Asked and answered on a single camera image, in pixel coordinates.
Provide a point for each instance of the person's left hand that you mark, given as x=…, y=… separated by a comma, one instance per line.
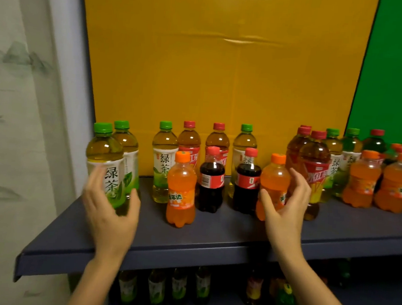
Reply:
x=111, y=230

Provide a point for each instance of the person's right hand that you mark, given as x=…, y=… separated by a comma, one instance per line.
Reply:
x=287, y=230

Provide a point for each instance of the orange-capped soda bottle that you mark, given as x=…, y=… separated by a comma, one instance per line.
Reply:
x=275, y=177

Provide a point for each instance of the red-capped amber tea bottle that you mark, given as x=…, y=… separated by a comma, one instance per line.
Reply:
x=316, y=159
x=295, y=147

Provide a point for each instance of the group of dark cola bottles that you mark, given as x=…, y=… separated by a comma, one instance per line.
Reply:
x=210, y=200

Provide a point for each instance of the group of green-label tea bottles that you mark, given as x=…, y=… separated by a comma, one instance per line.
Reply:
x=163, y=165

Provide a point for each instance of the group of orange soda bottles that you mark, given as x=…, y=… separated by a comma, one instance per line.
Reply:
x=182, y=184

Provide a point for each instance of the person's right forearm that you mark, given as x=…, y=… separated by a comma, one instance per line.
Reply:
x=314, y=298

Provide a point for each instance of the orange backing board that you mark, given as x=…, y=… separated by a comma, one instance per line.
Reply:
x=228, y=73

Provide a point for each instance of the white shelf side post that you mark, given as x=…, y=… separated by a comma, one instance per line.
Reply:
x=73, y=78

